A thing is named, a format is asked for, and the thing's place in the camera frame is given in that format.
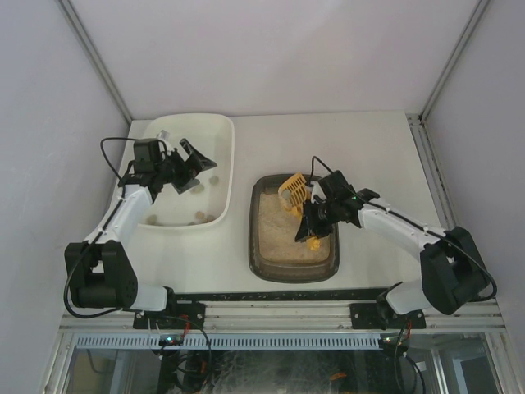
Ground left aluminium frame post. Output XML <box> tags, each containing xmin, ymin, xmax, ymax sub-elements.
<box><xmin>56</xmin><ymin>0</ymin><xmax>133</xmax><ymax>126</ymax></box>

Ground right aluminium side rail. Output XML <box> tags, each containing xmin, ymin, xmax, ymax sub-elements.
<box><xmin>406</xmin><ymin>114</ymin><xmax>459</xmax><ymax>228</ymax></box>

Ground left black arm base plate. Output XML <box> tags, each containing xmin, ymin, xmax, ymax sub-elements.
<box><xmin>133</xmin><ymin>301</ymin><xmax>206</xmax><ymax>331</ymax></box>

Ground yellow litter scoop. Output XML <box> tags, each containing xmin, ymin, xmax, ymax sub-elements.
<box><xmin>277</xmin><ymin>172</ymin><xmax>323</xmax><ymax>254</ymax></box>

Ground aluminium front rail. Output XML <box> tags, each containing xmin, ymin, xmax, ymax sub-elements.
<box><xmin>59</xmin><ymin>298</ymin><xmax>508</xmax><ymax>333</ymax></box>

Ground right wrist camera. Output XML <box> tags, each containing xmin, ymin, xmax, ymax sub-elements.
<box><xmin>310</xmin><ymin>181</ymin><xmax>326</xmax><ymax>204</ymax></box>

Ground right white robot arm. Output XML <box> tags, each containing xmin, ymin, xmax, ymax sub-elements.
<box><xmin>278</xmin><ymin>170</ymin><xmax>497</xmax><ymax>323</ymax></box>

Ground aluminium frame post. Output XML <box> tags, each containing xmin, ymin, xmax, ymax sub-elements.
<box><xmin>418</xmin><ymin>0</ymin><xmax>492</xmax><ymax>123</ymax></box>
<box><xmin>56</xmin><ymin>0</ymin><xmax>133</xmax><ymax>126</ymax></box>

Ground litter clump in tub centre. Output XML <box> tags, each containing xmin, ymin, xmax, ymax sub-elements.
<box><xmin>192</xmin><ymin>185</ymin><xmax>204</xmax><ymax>194</ymax></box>

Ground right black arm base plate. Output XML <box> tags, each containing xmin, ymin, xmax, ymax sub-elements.
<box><xmin>349</xmin><ymin>302</ymin><xmax>427</xmax><ymax>330</ymax></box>

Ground white plastic tub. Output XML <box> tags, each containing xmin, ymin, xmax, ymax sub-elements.
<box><xmin>140</xmin><ymin>113</ymin><xmax>235</xmax><ymax>231</ymax></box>

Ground litter clump tub left corner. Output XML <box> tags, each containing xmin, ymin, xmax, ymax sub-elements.
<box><xmin>146</xmin><ymin>215</ymin><xmax>157</xmax><ymax>225</ymax></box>

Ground brown litter box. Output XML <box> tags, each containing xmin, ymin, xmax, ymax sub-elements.
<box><xmin>249</xmin><ymin>174</ymin><xmax>340</xmax><ymax>283</ymax></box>

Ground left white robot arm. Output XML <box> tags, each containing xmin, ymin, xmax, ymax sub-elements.
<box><xmin>63</xmin><ymin>137</ymin><xmax>216</xmax><ymax>319</ymax></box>

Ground right aluminium frame post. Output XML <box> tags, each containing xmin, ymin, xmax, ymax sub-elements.
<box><xmin>418</xmin><ymin>0</ymin><xmax>492</xmax><ymax>123</ymax></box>

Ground grey slotted cable duct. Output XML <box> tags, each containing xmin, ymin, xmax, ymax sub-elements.
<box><xmin>75</xmin><ymin>332</ymin><xmax>381</xmax><ymax>350</ymax></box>

